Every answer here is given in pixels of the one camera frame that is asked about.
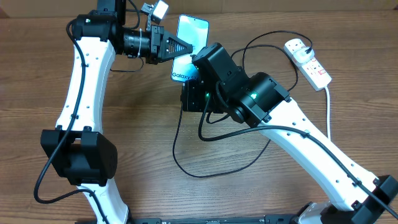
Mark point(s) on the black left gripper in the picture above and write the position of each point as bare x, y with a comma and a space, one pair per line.
157, 32

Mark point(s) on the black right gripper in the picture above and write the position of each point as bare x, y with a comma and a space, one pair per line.
194, 99

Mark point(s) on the Samsung Galaxy smartphone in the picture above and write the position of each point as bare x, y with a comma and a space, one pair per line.
193, 31

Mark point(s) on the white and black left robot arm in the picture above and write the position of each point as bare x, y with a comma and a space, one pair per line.
77, 148

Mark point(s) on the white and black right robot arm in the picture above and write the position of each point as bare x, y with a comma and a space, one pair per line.
355, 195

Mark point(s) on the white charger plug adapter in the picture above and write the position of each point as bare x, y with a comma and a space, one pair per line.
303, 55

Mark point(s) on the white power strip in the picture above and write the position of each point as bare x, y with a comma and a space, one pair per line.
313, 71

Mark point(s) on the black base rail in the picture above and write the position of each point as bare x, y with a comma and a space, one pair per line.
267, 219

